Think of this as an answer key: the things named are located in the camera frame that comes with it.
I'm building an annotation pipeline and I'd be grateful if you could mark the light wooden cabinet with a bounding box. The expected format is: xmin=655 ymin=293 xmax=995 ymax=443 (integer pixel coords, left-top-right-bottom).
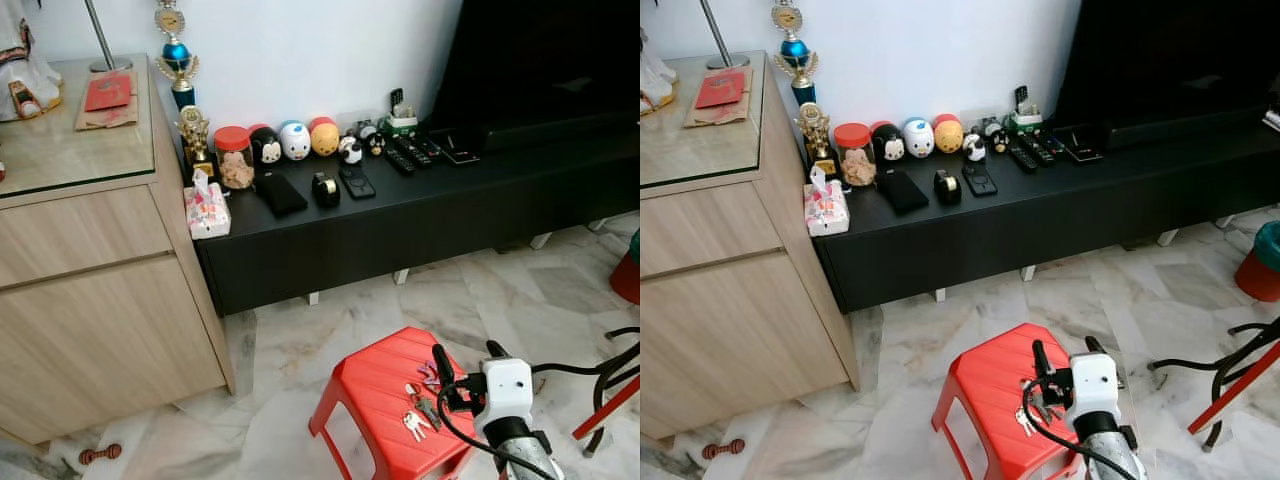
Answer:
xmin=640 ymin=50 xmax=861 ymax=441
xmin=0 ymin=55 xmax=236 ymax=446

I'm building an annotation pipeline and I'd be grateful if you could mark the brown paper envelope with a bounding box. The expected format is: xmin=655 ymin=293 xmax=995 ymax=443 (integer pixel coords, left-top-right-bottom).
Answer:
xmin=684 ymin=92 xmax=753 ymax=128
xmin=75 ymin=95 xmax=139 ymax=131

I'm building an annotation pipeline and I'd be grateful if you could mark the black flat tray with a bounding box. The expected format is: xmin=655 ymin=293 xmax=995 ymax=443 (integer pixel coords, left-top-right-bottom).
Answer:
xmin=1052 ymin=125 xmax=1104 ymax=163
xmin=430 ymin=128 xmax=481 ymax=166

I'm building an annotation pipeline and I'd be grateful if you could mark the green white holder cup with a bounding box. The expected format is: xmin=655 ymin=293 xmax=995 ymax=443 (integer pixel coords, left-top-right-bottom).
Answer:
xmin=386 ymin=88 xmax=421 ymax=136
xmin=1008 ymin=85 xmax=1043 ymax=133

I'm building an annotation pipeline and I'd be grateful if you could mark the red bin with green lid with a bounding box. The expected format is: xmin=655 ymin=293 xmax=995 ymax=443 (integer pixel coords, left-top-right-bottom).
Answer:
xmin=1235 ymin=222 xmax=1280 ymax=303
xmin=610 ymin=230 xmax=641 ymax=306

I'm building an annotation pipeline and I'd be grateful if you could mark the tall blue gold trophy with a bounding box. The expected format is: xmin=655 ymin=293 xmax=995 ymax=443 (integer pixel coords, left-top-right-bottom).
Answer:
xmin=153 ymin=0 xmax=200 ymax=111
xmin=771 ymin=0 xmax=819 ymax=106

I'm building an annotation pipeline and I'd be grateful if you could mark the silver lamp pole with base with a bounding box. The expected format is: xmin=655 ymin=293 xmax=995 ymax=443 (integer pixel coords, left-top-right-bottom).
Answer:
xmin=700 ymin=0 xmax=751 ymax=71
xmin=85 ymin=0 xmax=133 ymax=73

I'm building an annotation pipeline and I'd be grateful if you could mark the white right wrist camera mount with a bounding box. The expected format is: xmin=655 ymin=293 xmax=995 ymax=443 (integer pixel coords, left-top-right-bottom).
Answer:
xmin=1070 ymin=352 xmax=1121 ymax=431
xmin=478 ymin=358 xmax=534 ymax=441

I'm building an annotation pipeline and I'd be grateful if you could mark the white round plush toy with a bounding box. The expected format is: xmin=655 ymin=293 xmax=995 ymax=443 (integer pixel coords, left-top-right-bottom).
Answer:
xmin=278 ymin=121 xmax=312 ymax=162
xmin=902 ymin=118 xmax=936 ymax=159

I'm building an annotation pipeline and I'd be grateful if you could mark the silver key bunch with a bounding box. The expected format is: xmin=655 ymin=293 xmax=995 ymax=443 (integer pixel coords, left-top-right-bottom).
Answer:
xmin=1015 ymin=380 xmax=1051 ymax=438
xmin=402 ymin=385 xmax=443 ymax=443

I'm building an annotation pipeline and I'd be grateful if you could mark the black low TV console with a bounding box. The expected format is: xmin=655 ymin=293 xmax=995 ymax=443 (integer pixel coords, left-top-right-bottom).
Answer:
xmin=812 ymin=105 xmax=1280 ymax=314
xmin=192 ymin=110 xmax=641 ymax=317

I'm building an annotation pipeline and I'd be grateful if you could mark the red plastic stool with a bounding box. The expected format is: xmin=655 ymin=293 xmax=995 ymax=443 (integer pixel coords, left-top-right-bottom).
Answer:
xmin=308 ymin=326 xmax=481 ymax=480
xmin=931 ymin=322 xmax=1091 ymax=480

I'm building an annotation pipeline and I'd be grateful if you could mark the red envelope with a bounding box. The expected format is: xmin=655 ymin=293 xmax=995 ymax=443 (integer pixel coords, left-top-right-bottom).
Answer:
xmin=83 ymin=72 xmax=134 ymax=112
xmin=694 ymin=68 xmax=748 ymax=109

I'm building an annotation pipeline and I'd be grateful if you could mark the black television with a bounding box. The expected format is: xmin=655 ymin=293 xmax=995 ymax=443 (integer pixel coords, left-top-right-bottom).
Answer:
xmin=425 ymin=0 xmax=641 ymax=153
xmin=1052 ymin=0 xmax=1280 ymax=151

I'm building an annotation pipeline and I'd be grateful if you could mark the small gold trophy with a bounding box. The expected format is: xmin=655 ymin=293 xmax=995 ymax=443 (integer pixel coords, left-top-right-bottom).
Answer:
xmin=795 ymin=102 xmax=833 ymax=176
xmin=176 ymin=106 xmax=213 ymax=181

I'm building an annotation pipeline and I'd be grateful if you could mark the orange round plush toy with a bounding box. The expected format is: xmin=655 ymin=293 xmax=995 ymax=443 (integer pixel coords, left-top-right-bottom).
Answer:
xmin=308 ymin=117 xmax=341 ymax=157
xmin=932 ymin=113 xmax=965 ymax=154

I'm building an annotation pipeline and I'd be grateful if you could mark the black wallet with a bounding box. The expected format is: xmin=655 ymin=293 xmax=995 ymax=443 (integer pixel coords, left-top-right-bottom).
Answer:
xmin=254 ymin=172 xmax=309 ymax=219
xmin=876 ymin=169 xmax=931 ymax=215

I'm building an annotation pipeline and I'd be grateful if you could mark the clear jar with red lid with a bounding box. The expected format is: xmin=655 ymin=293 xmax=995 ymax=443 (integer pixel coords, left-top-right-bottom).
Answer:
xmin=833 ymin=123 xmax=876 ymax=188
xmin=214 ymin=126 xmax=255 ymax=191

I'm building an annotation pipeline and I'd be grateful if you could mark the small black phone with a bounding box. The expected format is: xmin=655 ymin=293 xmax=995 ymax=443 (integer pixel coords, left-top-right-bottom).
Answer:
xmin=961 ymin=163 xmax=999 ymax=197
xmin=339 ymin=165 xmax=377 ymax=200

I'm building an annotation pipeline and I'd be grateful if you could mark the pink white tissue pack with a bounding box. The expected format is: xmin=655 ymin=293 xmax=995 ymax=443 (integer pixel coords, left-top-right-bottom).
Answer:
xmin=804 ymin=165 xmax=851 ymax=237
xmin=184 ymin=168 xmax=232 ymax=240

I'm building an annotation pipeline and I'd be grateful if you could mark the black mouse plush toy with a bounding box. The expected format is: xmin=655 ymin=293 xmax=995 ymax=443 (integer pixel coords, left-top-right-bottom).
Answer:
xmin=870 ymin=121 xmax=907 ymax=163
xmin=248 ymin=124 xmax=283 ymax=166

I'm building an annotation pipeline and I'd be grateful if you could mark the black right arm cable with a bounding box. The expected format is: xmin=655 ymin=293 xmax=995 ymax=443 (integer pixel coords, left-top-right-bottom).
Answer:
xmin=435 ymin=375 xmax=523 ymax=480
xmin=1020 ymin=378 xmax=1111 ymax=480

